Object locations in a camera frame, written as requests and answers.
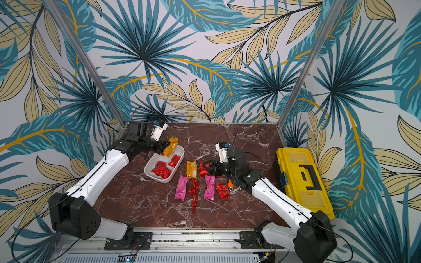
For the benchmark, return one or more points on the white plastic storage box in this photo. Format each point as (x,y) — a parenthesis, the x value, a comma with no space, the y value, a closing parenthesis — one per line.
(156,157)

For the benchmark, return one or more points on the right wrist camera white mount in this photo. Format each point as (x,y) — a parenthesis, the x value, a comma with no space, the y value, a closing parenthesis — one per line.
(222,149)

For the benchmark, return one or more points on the pink tea bag packet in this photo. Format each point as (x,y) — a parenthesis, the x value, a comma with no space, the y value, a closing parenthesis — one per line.
(210,187)

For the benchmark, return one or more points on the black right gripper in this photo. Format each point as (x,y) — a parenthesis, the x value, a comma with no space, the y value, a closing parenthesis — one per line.
(216,167)

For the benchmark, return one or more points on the red tea bags in box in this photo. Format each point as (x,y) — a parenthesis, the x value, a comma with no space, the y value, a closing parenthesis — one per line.
(164,170)

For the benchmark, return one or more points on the small red tea bag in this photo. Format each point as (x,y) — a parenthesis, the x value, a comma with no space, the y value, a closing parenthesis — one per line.
(194,188)

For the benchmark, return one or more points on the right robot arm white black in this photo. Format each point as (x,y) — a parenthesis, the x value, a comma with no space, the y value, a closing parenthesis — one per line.
(309,234)

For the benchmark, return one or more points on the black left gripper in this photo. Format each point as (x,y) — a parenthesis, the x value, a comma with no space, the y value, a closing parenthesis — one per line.
(161,146)

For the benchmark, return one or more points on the aluminium front rail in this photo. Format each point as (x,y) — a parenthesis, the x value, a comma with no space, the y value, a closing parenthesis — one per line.
(166,240)

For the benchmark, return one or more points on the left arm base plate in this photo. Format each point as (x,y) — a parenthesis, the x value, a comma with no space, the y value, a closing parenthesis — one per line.
(133,241)

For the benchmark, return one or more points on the long thin red tea bag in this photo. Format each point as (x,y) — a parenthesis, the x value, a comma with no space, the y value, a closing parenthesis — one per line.
(194,204)

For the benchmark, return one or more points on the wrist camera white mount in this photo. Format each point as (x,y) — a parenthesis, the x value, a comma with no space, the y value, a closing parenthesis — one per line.
(222,149)
(158,128)

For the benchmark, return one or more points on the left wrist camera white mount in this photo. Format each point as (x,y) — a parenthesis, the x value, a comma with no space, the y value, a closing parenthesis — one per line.
(158,128)

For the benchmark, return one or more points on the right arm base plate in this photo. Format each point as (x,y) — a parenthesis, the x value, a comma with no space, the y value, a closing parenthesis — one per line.
(254,240)

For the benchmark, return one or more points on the yellow black toolbox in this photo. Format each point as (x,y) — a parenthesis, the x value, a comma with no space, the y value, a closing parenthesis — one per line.
(299,178)

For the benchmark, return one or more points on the yellow orange tea bag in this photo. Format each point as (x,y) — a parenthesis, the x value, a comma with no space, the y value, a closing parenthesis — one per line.
(191,171)

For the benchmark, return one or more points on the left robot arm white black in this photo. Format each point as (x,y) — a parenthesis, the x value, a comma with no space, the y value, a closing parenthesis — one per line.
(72,212)

